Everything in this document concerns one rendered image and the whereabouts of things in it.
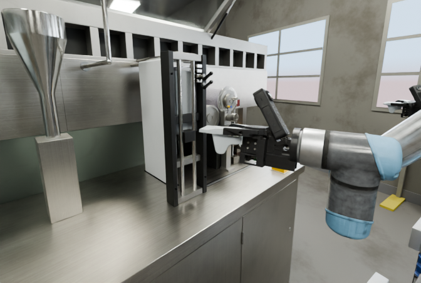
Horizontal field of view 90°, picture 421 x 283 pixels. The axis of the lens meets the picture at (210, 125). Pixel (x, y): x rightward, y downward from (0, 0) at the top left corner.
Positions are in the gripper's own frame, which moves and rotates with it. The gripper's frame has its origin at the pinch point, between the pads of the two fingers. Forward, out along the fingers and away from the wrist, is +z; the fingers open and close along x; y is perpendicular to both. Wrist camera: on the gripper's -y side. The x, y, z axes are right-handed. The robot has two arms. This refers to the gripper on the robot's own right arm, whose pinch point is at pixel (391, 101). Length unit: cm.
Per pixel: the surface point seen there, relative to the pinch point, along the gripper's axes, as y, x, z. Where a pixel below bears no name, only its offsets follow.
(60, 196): 4, -159, -36
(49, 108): -24, -156, -33
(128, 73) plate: -34, -139, 7
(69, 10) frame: -60, -154, -6
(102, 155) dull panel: 2, -157, -2
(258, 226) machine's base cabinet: 41, -91, -24
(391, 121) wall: 51, 121, 107
